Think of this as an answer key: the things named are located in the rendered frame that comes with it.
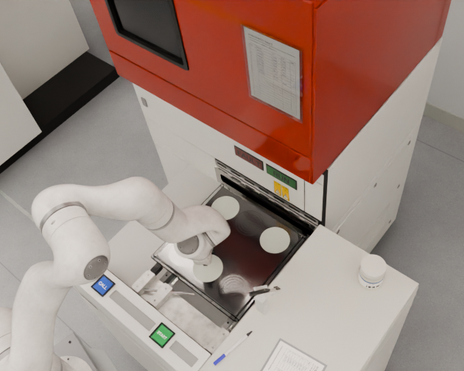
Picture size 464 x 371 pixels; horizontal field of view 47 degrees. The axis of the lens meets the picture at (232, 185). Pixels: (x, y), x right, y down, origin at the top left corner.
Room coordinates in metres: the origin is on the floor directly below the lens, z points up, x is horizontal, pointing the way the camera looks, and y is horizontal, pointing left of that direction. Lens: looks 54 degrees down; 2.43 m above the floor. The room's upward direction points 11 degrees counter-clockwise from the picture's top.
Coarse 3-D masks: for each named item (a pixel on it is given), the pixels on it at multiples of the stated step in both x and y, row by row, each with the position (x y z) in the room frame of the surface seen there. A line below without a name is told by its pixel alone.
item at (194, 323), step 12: (156, 288) 0.79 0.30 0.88; (168, 300) 0.74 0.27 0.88; (180, 300) 0.73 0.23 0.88; (168, 312) 0.70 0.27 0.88; (180, 312) 0.69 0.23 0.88; (192, 312) 0.68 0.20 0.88; (180, 324) 0.65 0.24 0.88; (192, 324) 0.64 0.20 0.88; (204, 324) 0.64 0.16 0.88; (192, 336) 0.60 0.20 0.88; (204, 336) 0.60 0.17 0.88
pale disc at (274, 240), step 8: (264, 232) 0.90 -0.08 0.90; (272, 232) 0.90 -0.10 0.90; (280, 232) 0.89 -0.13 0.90; (264, 240) 0.87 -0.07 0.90; (272, 240) 0.87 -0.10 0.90; (280, 240) 0.86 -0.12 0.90; (288, 240) 0.86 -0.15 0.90; (264, 248) 0.84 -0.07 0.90; (272, 248) 0.84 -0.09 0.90; (280, 248) 0.83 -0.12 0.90
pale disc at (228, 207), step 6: (222, 198) 1.07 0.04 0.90; (228, 198) 1.07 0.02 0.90; (216, 204) 1.05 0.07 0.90; (222, 204) 1.05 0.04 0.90; (228, 204) 1.04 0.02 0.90; (234, 204) 1.04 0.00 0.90; (222, 210) 1.02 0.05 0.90; (228, 210) 1.02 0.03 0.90; (234, 210) 1.01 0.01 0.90; (228, 216) 0.99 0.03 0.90
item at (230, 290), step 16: (224, 192) 1.10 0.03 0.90; (240, 208) 1.01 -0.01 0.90; (256, 208) 1.00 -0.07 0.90; (240, 224) 0.95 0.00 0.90; (256, 224) 0.94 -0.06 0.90; (272, 224) 0.93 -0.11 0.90; (224, 240) 0.90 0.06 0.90; (240, 240) 0.89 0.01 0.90; (256, 240) 0.88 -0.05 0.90; (160, 256) 0.89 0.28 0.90; (176, 256) 0.88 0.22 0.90; (224, 256) 0.84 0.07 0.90; (240, 256) 0.83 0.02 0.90; (256, 256) 0.82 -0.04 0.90; (272, 256) 0.81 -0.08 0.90; (192, 272) 0.81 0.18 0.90; (224, 272) 0.79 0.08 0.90; (240, 272) 0.77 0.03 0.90; (256, 272) 0.76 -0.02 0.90; (272, 272) 0.75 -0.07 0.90; (208, 288) 0.74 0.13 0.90; (224, 288) 0.73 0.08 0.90; (240, 288) 0.72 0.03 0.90; (224, 304) 0.68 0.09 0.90; (240, 304) 0.67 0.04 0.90
